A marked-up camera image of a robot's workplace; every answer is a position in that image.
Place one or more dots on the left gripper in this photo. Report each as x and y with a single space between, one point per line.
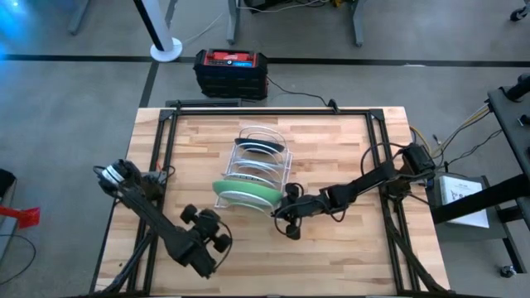
205 229

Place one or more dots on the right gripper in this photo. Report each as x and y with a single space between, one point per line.
298 207

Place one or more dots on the large green plate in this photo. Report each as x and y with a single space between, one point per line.
248 189

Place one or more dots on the blue white striped plate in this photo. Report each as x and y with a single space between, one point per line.
258 162

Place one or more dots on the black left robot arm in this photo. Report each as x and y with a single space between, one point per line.
145 211

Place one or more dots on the black ribbed bar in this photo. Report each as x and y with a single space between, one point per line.
203 102

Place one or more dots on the red black power station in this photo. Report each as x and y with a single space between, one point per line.
232 58

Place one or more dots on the white tower fan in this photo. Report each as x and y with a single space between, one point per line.
165 49

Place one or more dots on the white booklet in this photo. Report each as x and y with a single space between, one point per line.
463 203

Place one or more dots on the red plastic object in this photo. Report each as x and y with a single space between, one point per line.
25 216

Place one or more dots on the wooden desk grey legs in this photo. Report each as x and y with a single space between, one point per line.
233 25

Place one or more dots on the grey bin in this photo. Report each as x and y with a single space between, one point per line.
6 215

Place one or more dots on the black caster wheel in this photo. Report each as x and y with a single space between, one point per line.
507 271
519 13

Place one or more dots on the black equipment stand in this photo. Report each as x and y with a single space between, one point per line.
509 120

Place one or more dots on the black aluminium table frame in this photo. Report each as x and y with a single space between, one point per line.
269 111

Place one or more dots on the grey metal base plate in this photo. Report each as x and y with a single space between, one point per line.
497 236

